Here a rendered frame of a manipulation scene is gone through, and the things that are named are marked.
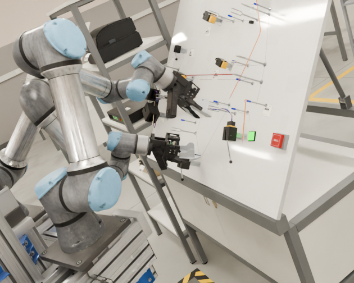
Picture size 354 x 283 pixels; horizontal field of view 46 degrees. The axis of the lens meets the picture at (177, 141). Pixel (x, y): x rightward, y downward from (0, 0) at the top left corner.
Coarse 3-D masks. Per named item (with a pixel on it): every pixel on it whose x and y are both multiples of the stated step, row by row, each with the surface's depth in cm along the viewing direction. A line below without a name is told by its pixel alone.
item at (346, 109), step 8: (312, 104) 197; (320, 104) 194; (328, 104) 191; (336, 104) 188; (344, 104) 182; (320, 112) 194; (328, 112) 190; (336, 112) 185; (344, 112) 181; (352, 112) 177
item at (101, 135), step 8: (88, 24) 445; (88, 104) 494; (104, 104) 471; (112, 104) 471; (96, 112) 467; (104, 112) 472; (96, 120) 468; (96, 128) 470; (104, 128) 474; (112, 128) 479; (96, 136) 471; (104, 136) 476; (104, 144) 593; (64, 152) 566
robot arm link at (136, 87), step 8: (136, 72) 148; (144, 72) 147; (152, 72) 150; (120, 80) 150; (128, 80) 147; (136, 80) 144; (144, 80) 145; (152, 80) 150; (120, 88) 149; (128, 88) 144; (136, 88) 143; (144, 88) 144; (128, 96) 146; (136, 96) 145; (144, 96) 145
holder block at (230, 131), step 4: (224, 128) 173; (228, 128) 170; (232, 128) 170; (236, 128) 171; (224, 132) 172; (228, 132) 170; (232, 132) 170; (236, 132) 171; (224, 136) 172; (228, 136) 169; (232, 136) 170; (236, 136) 171; (228, 140) 172; (232, 140) 170
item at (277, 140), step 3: (273, 135) 155; (276, 135) 153; (279, 135) 152; (282, 135) 151; (273, 138) 154; (276, 138) 153; (279, 138) 152; (282, 138) 151; (273, 141) 154; (276, 141) 153; (279, 141) 151; (282, 141) 151; (270, 144) 155; (273, 144) 154; (276, 144) 152; (279, 144) 151; (276, 147) 152; (279, 147) 151
